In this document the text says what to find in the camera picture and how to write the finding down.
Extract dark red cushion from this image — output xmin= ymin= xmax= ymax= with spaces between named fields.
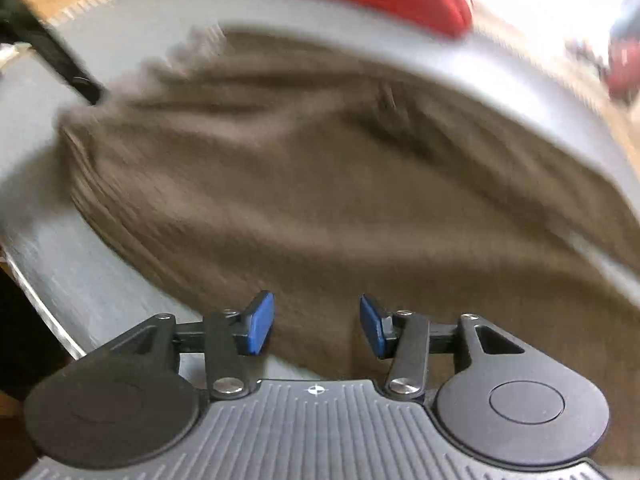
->
xmin=606 ymin=35 xmax=640 ymax=107

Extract brown corduroy pants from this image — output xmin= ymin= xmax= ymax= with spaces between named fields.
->
xmin=57 ymin=30 xmax=640 ymax=397

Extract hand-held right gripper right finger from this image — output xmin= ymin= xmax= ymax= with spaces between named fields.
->
xmin=359 ymin=295 xmax=527 ymax=401

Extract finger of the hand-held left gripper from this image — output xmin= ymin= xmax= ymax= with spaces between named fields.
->
xmin=0 ymin=0 xmax=105 ymax=107

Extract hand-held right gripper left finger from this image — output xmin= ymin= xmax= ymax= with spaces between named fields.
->
xmin=109 ymin=291 xmax=275 ymax=400

